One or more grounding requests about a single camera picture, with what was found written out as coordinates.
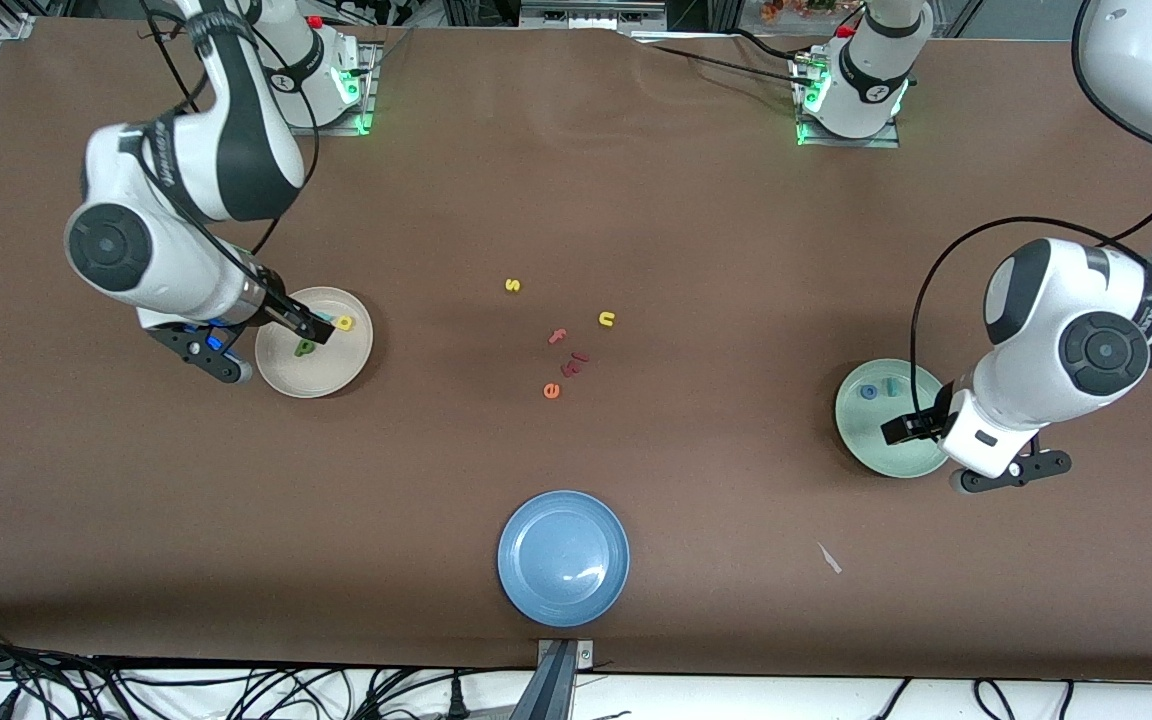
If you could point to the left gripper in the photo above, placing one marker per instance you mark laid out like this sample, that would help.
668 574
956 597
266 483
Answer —
914 426

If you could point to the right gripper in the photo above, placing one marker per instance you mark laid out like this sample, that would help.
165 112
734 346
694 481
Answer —
288 312

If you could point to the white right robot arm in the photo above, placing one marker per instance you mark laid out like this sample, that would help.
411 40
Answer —
176 260

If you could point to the light green plate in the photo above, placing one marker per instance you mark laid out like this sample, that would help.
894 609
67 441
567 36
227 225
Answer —
876 440

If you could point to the beige brown plate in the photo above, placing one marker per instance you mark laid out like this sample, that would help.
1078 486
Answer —
336 370

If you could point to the small white paper scrap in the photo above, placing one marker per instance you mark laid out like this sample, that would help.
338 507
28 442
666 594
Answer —
829 558

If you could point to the brown paper table cover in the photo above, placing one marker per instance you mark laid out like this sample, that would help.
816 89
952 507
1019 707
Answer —
136 500

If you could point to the blue plate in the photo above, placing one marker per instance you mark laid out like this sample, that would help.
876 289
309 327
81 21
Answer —
561 560

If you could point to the orange decoration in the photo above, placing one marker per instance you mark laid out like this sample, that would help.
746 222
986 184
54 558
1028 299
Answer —
796 10

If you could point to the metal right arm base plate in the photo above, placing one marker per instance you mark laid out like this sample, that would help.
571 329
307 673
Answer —
368 100

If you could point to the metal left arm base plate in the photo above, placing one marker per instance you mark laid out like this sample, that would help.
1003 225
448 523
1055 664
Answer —
886 141

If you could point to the grey metal frame equipment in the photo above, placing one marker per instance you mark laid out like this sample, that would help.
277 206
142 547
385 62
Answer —
586 15

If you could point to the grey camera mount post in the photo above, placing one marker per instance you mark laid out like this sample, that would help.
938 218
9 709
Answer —
556 690

